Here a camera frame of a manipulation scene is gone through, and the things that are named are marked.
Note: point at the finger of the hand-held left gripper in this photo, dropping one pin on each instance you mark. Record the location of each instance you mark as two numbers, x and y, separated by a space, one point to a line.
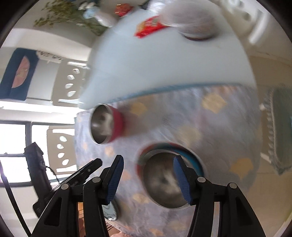
87 169

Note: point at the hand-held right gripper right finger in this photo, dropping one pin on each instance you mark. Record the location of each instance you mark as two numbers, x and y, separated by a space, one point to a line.
182 182

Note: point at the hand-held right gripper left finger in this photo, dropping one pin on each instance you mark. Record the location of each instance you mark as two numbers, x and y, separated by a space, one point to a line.
114 182

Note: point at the blue steel bowl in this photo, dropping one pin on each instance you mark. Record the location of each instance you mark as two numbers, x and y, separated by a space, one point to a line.
164 180

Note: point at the floral blue plate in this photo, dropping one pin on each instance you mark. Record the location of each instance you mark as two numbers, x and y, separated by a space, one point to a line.
110 210

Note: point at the pink steel bowl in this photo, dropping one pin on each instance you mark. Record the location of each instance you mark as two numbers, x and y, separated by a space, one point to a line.
107 124

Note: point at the white chair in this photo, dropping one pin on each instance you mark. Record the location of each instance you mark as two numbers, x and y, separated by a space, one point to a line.
70 77
61 150
251 20

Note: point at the window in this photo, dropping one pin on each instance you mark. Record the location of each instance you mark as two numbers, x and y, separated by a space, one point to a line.
13 141

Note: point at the patterned tablecloth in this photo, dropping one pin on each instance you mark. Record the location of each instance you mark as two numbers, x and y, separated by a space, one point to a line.
171 114

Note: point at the dried flower bunch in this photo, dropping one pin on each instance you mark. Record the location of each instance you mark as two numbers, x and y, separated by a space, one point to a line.
66 20

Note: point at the white vase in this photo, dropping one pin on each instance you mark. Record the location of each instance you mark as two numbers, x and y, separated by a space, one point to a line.
102 18

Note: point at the red snack packet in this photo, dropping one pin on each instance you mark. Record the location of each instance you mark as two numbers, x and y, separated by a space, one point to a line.
148 26

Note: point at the small red packet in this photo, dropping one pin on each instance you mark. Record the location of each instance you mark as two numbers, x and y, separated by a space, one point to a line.
123 9

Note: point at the blue wall poster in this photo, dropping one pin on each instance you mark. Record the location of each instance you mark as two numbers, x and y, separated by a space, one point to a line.
18 73

